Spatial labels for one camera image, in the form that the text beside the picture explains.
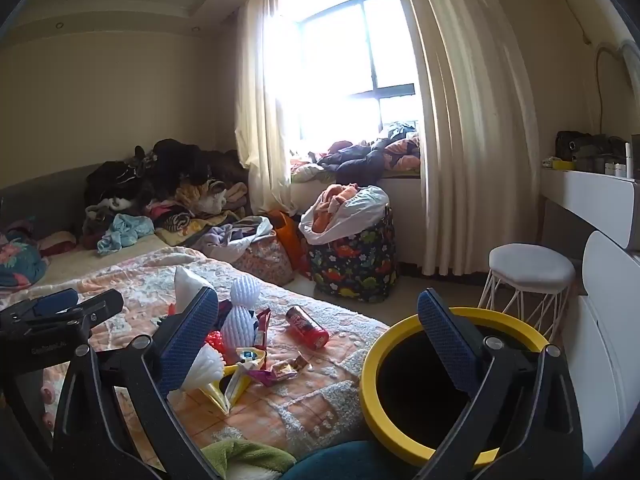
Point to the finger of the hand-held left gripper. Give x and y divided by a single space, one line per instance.
55 301
102 307

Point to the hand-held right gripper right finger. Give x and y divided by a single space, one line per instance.
447 345

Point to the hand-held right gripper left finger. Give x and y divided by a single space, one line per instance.
187 345

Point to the red foam net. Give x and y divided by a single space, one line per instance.
216 342

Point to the yellow snack wrapper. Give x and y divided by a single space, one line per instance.
225 390

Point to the blue wrapper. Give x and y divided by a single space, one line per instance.
246 355

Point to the red snack wrapper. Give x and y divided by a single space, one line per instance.
262 327

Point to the purple snack wrapper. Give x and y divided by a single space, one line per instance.
262 372

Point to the yellow-rimmed black trash bin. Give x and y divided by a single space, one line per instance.
370 385

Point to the brown and white wrapper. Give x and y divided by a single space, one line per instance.
292 365

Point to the cream bed sheet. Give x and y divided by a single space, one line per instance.
75 260

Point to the teal floral cloth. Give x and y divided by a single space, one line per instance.
20 260

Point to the pink red cloth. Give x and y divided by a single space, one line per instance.
55 242

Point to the light blue garment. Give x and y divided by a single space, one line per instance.
125 232

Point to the grey headboard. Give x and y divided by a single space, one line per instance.
40 195

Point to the pink floral fabric bag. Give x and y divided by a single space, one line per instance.
265 265

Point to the white lilac garment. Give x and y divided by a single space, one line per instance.
235 237

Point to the dinosaur print laundry basket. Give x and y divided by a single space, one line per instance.
350 265

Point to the green fleece garment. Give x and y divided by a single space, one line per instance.
245 457

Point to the pink patchwork quilt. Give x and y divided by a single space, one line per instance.
310 410

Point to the orange bag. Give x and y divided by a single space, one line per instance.
287 240

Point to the pile of clothes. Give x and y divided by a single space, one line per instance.
175 170

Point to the teal fleece clothing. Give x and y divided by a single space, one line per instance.
340 462

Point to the white plastic bag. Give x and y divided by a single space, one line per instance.
360 205

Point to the white drawer cabinet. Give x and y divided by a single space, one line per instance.
610 310

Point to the orange pink cloth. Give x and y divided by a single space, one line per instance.
335 200

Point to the heap of jackets and bedding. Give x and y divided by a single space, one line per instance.
370 155

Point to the white vanity desk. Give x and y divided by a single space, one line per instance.
590 195

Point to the thick cream curtain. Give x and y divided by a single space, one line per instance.
465 135

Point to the small yellow box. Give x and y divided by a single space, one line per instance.
562 164

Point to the small white jar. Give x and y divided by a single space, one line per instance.
620 170

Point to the sheer cream curtain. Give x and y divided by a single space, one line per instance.
260 110

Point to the white slim bottle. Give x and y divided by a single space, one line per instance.
629 157

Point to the window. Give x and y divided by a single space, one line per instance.
340 60

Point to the wavy frame mirror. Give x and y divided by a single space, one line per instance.
620 85

